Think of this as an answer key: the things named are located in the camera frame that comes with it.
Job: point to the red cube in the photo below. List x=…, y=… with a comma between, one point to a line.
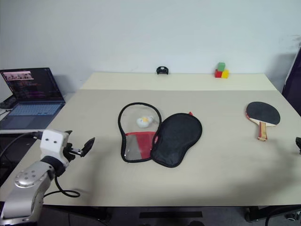
x=218, y=73

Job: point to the small black clip object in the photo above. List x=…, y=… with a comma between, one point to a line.
x=162, y=70

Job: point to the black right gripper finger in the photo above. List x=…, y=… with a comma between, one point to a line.
x=298, y=144

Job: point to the black caster wheel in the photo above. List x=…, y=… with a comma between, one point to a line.
x=251, y=214
x=291, y=216

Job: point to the green cube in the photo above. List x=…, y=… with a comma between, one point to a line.
x=221, y=66

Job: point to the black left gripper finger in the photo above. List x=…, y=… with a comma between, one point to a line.
x=68, y=132
x=89, y=146

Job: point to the black red paddle case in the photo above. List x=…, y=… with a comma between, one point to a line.
x=178, y=139

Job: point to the white yellow ball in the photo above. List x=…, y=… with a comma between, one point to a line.
x=142, y=122

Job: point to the yellow cube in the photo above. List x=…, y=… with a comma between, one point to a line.
x=225, y=74

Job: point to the red black ping-pong paddle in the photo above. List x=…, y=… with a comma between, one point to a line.
x=263, y=113

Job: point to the dark blue laptop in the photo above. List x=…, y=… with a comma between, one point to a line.
x=35, y=94

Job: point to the black table frame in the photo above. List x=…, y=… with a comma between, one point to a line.
x=94, y=212

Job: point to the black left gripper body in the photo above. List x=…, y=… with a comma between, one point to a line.
x=70, y=150

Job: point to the black game controller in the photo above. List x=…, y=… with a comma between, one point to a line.
x=7, y=103

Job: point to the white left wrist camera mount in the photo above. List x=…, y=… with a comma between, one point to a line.
x=51, y=141

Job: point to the dark chair back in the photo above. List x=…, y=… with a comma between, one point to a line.
x=294, y=89

